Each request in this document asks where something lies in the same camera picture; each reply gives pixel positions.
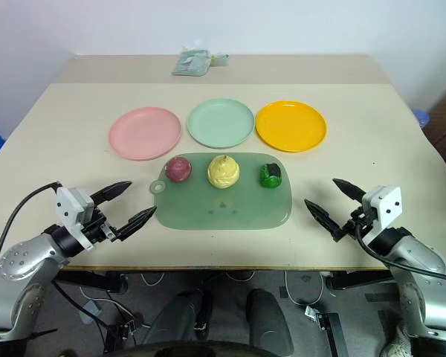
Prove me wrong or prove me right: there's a dark red round toy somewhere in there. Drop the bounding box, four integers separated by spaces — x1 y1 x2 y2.
164 156 193 184

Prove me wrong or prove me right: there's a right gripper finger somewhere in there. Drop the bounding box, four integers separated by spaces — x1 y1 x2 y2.
304 199 346 243
332 178 367 204

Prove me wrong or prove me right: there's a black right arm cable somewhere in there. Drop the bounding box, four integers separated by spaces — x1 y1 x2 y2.
354 222 446 286

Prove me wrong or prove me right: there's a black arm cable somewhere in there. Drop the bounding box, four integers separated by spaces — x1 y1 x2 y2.
354 222 446 286
0 181 62 269

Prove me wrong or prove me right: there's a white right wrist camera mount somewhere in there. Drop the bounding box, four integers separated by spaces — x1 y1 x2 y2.
361 184 403 231

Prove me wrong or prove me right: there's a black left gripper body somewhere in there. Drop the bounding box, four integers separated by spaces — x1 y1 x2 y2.
82 208 124 245

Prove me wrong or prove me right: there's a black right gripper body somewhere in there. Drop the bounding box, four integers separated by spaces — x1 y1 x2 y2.
342 205 377 239

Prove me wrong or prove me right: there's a pink plate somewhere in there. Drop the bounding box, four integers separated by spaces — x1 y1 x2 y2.
109 106 183 161

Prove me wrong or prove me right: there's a black table frame beam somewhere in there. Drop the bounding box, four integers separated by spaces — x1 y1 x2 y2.
324 271 395 293
54 271 129 295

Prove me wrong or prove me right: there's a yellow pear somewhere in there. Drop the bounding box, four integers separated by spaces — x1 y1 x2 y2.
207 154 242 190

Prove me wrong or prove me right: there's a yellow plate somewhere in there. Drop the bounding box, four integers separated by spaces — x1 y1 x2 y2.
255 100 328 153

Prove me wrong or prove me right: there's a light green plate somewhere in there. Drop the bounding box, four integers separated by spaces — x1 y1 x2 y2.
187 97 256 150

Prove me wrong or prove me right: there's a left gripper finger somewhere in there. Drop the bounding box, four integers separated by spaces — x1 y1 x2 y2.
114 206 158 242
90 180 133 206

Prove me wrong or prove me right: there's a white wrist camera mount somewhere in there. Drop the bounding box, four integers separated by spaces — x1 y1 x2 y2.
55 186 96 250
361 184 403 231

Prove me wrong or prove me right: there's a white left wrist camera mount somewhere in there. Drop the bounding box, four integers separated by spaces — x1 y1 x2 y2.
55 186 96 250

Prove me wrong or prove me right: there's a green translucent cutting board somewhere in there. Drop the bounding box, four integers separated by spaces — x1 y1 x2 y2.
149 151 295 231

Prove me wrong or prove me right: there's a green toy bell pepper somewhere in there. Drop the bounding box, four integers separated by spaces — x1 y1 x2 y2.
259 162 283 189

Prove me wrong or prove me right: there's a black table foot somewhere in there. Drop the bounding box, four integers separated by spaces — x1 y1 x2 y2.
311 311 351 357

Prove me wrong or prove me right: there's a gray power adapter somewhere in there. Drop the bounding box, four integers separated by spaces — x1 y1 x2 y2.
79 300 102 325

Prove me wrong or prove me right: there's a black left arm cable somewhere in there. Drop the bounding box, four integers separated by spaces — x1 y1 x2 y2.
0 181 62 269

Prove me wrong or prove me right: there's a white floor cable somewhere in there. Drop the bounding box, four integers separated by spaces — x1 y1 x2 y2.
283 271 325 307

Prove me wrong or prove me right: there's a dark rounded shape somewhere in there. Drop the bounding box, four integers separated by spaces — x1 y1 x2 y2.
245 289 296 357
143 289 213 350

